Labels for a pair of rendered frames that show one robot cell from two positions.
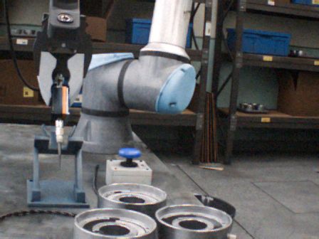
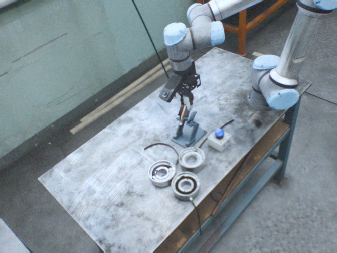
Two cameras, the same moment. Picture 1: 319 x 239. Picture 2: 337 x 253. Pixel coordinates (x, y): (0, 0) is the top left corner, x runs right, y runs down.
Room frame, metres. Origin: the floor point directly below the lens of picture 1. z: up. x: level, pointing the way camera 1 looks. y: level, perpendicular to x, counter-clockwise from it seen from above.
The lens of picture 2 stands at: (0.32, -0.67, 1.80)
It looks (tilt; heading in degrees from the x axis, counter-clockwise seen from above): 45 degrees down; 63
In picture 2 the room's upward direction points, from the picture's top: 11 degrees counter-clockwise
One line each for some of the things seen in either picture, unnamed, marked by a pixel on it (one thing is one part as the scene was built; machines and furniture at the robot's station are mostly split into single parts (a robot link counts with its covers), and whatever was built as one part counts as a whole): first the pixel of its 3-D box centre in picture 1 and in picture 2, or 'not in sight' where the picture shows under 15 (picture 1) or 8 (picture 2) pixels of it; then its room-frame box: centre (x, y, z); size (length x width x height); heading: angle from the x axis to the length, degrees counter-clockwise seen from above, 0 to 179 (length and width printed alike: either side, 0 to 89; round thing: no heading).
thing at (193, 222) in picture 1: (191, 230); (186, 186); (0.64, -0.10, 0.82); 0.10 x 0.10 x 0.04
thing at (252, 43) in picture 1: (257, 43); not in sight; (4.63, -1.15, 1.11); 0.52 x 0.38 x 0.22; 101
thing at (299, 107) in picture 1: (301, 92); not in sight; (4.72, -1.68, 0.67); 0.52 x 0.43 x 0.43; 101
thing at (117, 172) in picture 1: (127, 175); (220, 138); (0.89, 0.00, 0.82); 0.08 x 0.07 x 0.05; 11
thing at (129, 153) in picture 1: (129, 162); (219, 135); (0.88, 0.00, 0.85); 0.04 x 0.04 x 0.05
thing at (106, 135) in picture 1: (104, 127); (264, 92); (1.21, 0.06, 0.85); 0.15 x 0.15 x 0.10
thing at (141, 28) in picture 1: (157, 33); not in sight; (4.44, -0.19, 1.11); 0.52 x 0.38 x 0.22; 101
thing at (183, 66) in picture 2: not in sight; (179, 60); (0.82, 0.12, 1.18); 0.08 x 0.08 x 0.05
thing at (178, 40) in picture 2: not in sight; (177, 41); (0.81, 0.11, 1.26); 0.09 x 0.08 x 0.11; 153
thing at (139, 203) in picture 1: (131, 205); (191, 160); (0.73, -0.01, 0.82); 0.10 x 0.10 x 0.04
